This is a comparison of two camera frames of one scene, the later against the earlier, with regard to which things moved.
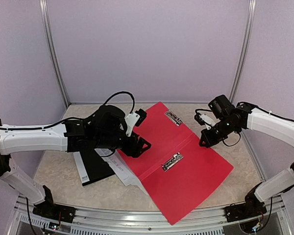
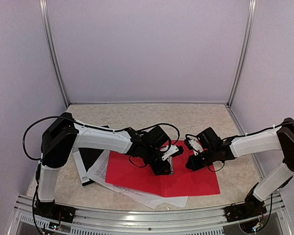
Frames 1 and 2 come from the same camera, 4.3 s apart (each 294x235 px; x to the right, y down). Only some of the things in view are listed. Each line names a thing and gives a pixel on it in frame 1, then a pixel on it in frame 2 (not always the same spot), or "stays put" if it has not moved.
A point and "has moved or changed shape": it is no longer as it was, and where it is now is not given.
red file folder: x=177 y=172 has moved or changed shape
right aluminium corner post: x=249 y=39 stays put
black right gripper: x=209 y=142 -> x=195 y=166
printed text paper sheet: x=120 y=167 -> x=98 y=174
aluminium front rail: x=106 y=221 stays put
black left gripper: x=141 y=142 -> x=159 y=170
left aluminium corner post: x=52 y=51 stays put
